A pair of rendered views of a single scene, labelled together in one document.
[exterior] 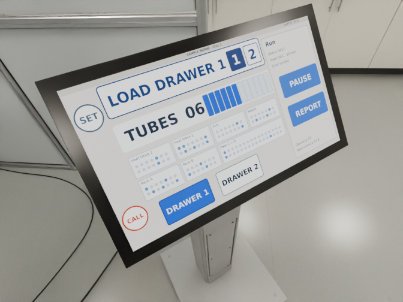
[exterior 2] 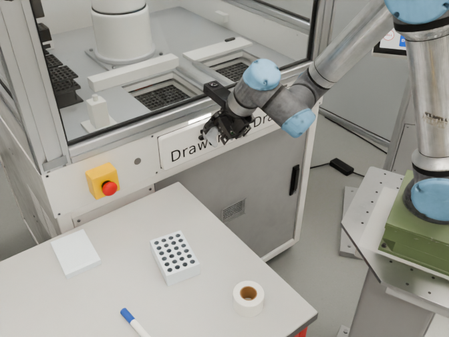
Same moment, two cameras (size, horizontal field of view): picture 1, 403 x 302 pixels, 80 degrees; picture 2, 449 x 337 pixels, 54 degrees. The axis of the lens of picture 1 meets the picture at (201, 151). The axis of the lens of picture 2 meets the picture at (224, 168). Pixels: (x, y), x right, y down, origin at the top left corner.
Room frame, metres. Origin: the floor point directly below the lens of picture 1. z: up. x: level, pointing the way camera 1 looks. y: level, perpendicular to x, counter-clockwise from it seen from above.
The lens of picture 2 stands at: (-1.41, -0.48, 1.61)
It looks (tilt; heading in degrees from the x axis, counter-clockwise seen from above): 37 degrees down; 41
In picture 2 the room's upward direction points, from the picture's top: straight up
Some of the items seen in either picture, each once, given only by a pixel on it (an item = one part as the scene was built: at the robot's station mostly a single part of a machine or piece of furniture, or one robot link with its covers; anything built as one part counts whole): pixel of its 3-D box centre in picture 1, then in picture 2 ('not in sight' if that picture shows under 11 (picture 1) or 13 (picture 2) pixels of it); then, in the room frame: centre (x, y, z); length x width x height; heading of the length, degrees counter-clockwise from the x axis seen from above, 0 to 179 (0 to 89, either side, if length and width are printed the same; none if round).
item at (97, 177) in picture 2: not in sight; (103, 181); (-0.94, 0.36, 0.88); 0.07 x 0.05 x 0.07; 168
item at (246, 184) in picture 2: not in sight; (152, 175); (-0.47, 0.77, 0.40); 1.03 x 0.95 x 0.80; 168
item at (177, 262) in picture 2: not in sight; (174, 257); (-0.94, 0.09, 0.78); 0.12 x 0.08 x 0.04; 67
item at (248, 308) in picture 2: not in sight; (248, 298); (-0.92, -0.12, 0.78); 0.07 x 0.07 x 0.04
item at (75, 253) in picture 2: not in sight; (75, 253); (-1.09, 0.30, 0.77); 0.13 x 0.09 x 0.02; 75
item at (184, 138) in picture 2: not in sight; (202, 138); (-0.61, 0.31, 0.87); 0.29 x 0.02 x 0.11; 168
